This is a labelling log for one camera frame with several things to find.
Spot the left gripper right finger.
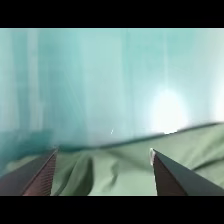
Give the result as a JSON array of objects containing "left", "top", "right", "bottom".
[{"left": 149, "top": 148, "right": 224, "bottom": 197}]

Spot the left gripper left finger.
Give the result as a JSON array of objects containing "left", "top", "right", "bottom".
[{"left": 0, "top": 148, "right": 59, "bottom": 197}]

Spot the green garment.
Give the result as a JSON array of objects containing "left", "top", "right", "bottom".
[{"left": 2, "top": 121, "right": 224, "bottom": 197}]

